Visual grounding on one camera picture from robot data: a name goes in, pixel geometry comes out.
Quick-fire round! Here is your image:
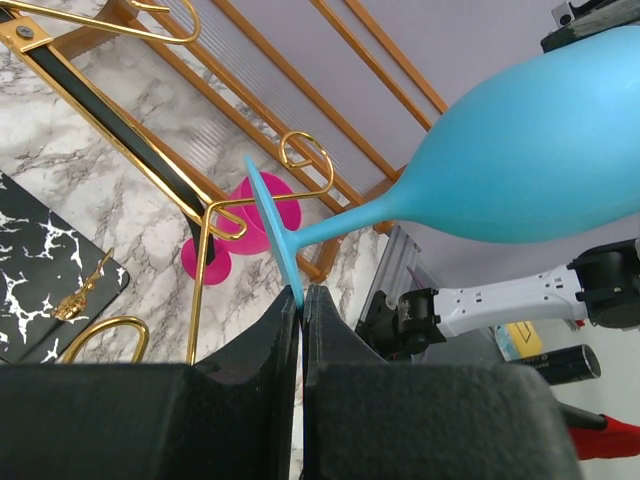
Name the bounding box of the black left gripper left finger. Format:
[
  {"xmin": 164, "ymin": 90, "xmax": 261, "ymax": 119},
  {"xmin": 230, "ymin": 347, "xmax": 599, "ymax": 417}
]
[{"xmin": 1, "ymin": 289, "xmax": 298, "ymax": 479}]

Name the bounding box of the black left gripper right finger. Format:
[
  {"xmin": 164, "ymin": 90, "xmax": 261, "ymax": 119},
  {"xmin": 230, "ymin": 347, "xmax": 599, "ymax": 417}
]
[{"xmin": 303, "ymin": 285, "xmax": 582, "ymax": 479}]

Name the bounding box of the pink wine glass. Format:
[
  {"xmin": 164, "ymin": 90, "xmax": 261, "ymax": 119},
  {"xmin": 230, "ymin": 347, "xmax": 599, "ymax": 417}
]
[{"xmin": 181, "ymin": 171, "xmax": 303, "ymax": 286}]

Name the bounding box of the blue wine glass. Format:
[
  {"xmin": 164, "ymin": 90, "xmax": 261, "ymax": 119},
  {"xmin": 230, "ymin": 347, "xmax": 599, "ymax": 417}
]
[{"xmin": 247, "ymin": 25, "xmax": 639, "ymax": 305}]

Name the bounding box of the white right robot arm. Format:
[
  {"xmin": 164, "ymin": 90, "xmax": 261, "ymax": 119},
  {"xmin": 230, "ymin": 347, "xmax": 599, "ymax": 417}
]
[{"xmin": 356, "ymin": 239, "xmax": 639, "ymax": 360}]

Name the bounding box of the black cylinder can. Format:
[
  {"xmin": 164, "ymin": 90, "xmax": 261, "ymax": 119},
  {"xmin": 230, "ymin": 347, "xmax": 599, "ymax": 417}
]
[{"xmin": 513, "ymin": 344, "xmax": 601, "ymax": 386}]

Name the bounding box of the red cloth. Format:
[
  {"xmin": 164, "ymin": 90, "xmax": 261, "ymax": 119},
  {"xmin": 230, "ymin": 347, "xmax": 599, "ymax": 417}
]
[{"xmin": 560, "ymin": 404, "xmax": 640, "ymax": 460}]

